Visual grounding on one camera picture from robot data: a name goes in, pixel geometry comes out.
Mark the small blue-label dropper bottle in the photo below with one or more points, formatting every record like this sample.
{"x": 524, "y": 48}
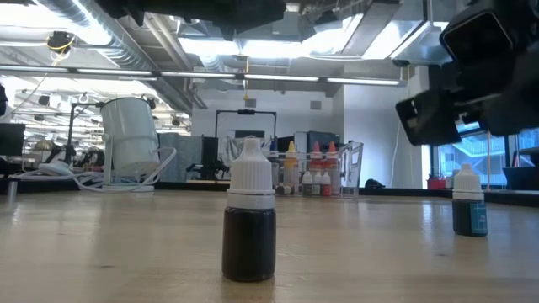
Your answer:
{"x": 467, "y": 219}

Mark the red bottle orange-red cap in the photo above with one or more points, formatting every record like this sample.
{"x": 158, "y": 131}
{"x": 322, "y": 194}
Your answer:
{"x": 332, "y": 162}

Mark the red bottle pink cap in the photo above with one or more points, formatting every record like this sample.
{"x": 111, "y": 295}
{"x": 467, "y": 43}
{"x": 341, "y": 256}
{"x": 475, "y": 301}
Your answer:
{"x": 316, "y": 162}

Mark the small red dropper bottle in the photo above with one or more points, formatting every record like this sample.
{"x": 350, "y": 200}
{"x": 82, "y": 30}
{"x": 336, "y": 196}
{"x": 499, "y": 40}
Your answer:
{"x": 326, "y": 187}

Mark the small dropper bottle white cap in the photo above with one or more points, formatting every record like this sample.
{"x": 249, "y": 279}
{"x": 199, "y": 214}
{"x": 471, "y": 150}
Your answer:
{"x": 316, "y": 185}

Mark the small black dropper bottle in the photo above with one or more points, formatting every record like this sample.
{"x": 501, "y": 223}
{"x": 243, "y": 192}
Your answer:
{"x": 307, "y": 185}
{"x": 248, "y": 244}

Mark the orange bottle yellow cap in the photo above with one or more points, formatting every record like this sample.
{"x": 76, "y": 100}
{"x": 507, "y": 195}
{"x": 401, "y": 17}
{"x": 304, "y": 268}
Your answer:
{"x": 290, "y": 166}

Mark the dark bottle blue cap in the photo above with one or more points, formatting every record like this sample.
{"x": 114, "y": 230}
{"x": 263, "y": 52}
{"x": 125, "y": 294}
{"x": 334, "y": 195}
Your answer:
{"x": 273, "y": 146}

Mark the small brown dropper bottle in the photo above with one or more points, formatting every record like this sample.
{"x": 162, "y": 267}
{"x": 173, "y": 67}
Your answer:
{"x": 284, "y": 189}

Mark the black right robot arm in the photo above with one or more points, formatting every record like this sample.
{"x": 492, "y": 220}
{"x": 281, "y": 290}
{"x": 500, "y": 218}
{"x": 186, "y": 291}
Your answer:
{"x": 480, "y": 38}

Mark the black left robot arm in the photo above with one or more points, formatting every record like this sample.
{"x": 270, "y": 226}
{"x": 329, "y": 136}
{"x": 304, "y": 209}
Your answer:
{"x": 236, "y": 12}

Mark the red box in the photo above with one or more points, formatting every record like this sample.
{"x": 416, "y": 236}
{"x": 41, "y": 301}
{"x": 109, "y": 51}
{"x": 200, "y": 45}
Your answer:
{"x": 436, "y": 183}

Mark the clear plastic bin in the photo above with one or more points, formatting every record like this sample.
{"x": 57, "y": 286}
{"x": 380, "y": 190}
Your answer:
{"x": 351, "y": 168}

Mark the black bin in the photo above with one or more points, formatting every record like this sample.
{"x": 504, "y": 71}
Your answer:
{"x": 522, "y": 179}

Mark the black gate-shaped stand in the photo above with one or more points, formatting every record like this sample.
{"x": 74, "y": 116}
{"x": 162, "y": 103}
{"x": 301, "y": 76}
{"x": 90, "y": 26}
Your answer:
{"x": 246, "y": 112}

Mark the long LED light bar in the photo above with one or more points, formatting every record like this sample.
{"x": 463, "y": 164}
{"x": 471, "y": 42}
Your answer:
{"x": 202, "y": 75}

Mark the grey partition panel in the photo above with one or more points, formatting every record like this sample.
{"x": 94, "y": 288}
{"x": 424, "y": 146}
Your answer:
{"x": 181, "y": 155}

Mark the black tripod stand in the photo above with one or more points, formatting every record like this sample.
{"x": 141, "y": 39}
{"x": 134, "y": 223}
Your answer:
{"x": 71, "y": 126}

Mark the black monitor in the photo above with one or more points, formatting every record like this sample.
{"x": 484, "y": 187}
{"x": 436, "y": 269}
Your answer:
{"x": 12, "y": 139}

